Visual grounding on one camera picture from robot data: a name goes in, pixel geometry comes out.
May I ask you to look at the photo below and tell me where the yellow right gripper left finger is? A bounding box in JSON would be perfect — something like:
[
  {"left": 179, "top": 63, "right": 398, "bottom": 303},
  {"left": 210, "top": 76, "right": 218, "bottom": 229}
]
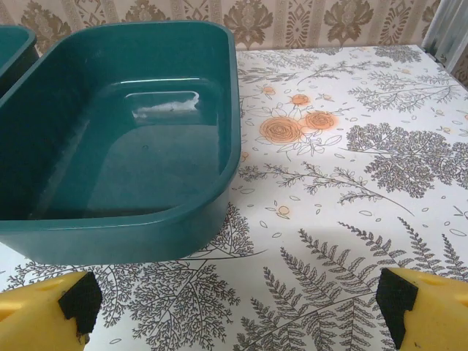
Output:
[{"left": 0, "top": 271, "right": 103, "bottom": 351}]

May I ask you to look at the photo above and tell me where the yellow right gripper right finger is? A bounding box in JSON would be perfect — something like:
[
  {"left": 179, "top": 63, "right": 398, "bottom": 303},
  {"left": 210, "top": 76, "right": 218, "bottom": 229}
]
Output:
[{"left": 376, "top": 266, "right": 468, "bottom": 351}]

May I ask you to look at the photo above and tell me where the teal plastic bin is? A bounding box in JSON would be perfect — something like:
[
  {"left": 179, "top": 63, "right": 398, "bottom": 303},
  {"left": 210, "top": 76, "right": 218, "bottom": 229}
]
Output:
[
  {"left": 0, "top": 26, "right": 37, "bottom": 98},
  {"left": 0, "top": 18, "right": 242, "bottom": 265}
]

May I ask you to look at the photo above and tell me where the aluminium frame post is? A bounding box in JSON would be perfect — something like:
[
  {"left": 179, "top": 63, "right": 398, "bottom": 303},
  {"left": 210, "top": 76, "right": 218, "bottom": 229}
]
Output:
[{"left": 422, "top": 0, "right": 468, "bottom": 88}]

